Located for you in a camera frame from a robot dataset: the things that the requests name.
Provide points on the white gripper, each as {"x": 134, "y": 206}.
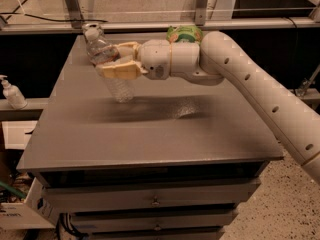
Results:
{"x": 155, "y": 60}

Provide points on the clear plastic water bottle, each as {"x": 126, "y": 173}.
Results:
{"x": 100, "y": 51}

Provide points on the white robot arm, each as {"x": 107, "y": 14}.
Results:
{"x": 217, "y": 57}

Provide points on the white pump dispenser bottle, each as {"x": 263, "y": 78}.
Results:
{"x": 13, "y": 94}

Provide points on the green chip bag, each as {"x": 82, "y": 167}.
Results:
{"x": 190, "y": 34}

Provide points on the grey drawer cabinet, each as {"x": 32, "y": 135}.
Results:
{"x": 172, "y": 164}

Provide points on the white cardboard box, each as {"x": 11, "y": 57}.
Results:
{"x": 35, "y": 212}

